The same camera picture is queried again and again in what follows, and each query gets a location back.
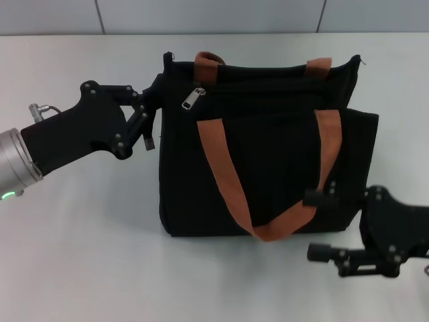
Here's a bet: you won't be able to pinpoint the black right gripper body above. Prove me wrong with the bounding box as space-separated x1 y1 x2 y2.
358 184 429 278

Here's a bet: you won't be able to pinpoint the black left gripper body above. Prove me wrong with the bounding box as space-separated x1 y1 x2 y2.
20 80 135 177

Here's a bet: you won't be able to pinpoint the silver zipper pull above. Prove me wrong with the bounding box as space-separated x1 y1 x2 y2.
181 87 207 110

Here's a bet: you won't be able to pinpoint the black food bag brown handles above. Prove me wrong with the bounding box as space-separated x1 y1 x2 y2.
141 51 380 243

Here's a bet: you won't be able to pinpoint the left gripper cable with plug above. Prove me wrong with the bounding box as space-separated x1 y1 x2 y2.
27 103 63 123

